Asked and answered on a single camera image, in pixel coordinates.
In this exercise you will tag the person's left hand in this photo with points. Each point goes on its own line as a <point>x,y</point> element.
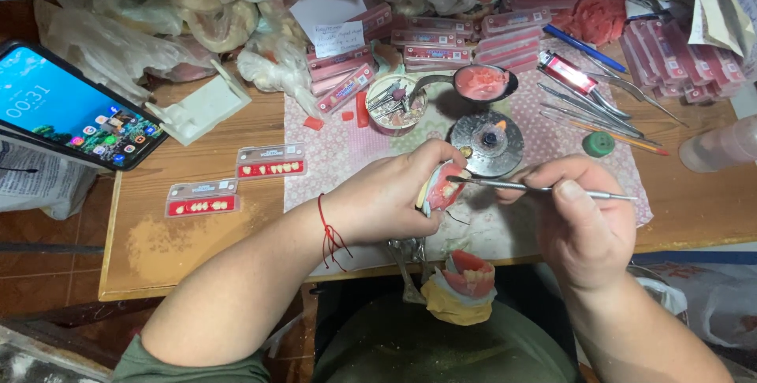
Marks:
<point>378,200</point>

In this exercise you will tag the black smartphone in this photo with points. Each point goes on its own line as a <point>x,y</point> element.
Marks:
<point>65,105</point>

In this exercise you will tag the white handwritten paper note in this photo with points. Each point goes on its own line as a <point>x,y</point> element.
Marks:
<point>339,38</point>

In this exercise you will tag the person's right hand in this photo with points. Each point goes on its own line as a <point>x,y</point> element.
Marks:
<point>591,235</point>

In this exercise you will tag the metal dental forceps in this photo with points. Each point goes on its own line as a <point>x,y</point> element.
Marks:
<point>582,102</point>

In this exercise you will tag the clear tooth card box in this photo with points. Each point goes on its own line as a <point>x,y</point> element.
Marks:
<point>271,161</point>
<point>202,198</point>

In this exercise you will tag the clear plastic bag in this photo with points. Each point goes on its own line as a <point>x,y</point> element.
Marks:
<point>709,306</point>

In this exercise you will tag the red transparent lighter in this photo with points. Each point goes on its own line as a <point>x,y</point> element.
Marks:
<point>568,73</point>

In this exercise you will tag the person's green shirt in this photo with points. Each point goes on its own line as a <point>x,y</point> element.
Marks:
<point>414,353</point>

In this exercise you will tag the metal tweezers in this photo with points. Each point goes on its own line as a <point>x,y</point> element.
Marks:
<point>638,92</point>

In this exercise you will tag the pile of pink tooth boxes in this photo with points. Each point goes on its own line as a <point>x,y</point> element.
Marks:
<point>437,46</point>

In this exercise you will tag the blue pen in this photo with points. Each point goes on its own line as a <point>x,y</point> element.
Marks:
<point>582,47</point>

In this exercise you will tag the printed paper bag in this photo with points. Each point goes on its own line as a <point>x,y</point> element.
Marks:
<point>41,185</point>

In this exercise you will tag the metal wax carving tool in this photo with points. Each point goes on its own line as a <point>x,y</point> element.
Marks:
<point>612,196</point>

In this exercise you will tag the heap of pink wax pieces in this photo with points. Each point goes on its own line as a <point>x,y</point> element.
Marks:
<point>591,16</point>

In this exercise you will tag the red wax block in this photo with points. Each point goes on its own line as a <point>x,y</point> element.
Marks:
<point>313,123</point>

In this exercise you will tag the heap of bagged plaster casts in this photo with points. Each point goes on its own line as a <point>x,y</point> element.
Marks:
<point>165,16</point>

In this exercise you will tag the cup of dental burs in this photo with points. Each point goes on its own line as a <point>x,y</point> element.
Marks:
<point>395,105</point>

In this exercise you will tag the metal ladle with pink wax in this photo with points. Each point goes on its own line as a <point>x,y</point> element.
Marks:
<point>482,83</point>

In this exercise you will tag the green round cap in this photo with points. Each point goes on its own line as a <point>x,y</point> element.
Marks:
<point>598,144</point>

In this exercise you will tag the thin metal dental instrument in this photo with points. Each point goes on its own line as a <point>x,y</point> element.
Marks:
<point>591,120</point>

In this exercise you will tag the small red wax piece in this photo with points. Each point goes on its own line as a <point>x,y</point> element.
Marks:
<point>348,116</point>

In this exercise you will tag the wax dentures on yellow cast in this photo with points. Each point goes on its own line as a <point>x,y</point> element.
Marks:
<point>464,288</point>

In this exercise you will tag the pink patterned cloth mat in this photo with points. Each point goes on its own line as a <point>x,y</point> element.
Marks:
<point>331,164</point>

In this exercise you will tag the red wax stick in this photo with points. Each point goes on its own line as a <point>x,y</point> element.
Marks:
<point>362,110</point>

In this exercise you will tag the round metal spirit burner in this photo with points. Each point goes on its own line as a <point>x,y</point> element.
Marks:
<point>489,140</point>

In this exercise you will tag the white plastic holder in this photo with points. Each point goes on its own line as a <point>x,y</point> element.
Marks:
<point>201,105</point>

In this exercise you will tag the row of pink tooth cards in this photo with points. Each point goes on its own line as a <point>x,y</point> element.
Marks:
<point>680,61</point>

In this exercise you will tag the clear plastic bottle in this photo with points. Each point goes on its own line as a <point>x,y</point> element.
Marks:
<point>718,145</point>

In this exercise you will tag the pink wax denture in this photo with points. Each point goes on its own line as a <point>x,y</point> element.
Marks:
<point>445,192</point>

